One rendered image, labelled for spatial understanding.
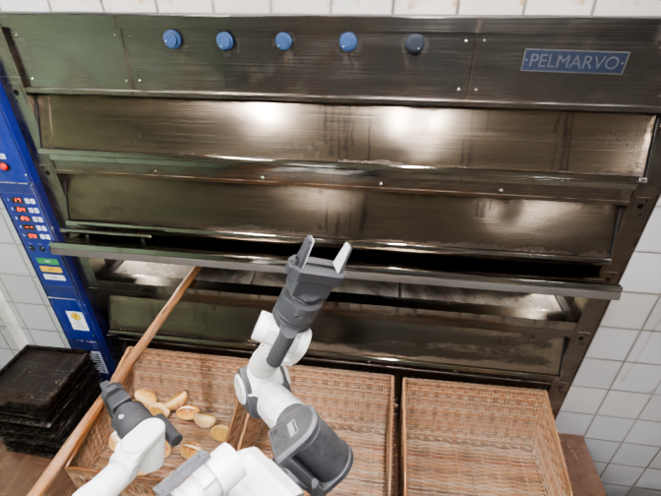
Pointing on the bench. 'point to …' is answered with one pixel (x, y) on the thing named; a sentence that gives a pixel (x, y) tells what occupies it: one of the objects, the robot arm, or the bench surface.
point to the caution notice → (77, 320)
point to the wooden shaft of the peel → (100, 397)
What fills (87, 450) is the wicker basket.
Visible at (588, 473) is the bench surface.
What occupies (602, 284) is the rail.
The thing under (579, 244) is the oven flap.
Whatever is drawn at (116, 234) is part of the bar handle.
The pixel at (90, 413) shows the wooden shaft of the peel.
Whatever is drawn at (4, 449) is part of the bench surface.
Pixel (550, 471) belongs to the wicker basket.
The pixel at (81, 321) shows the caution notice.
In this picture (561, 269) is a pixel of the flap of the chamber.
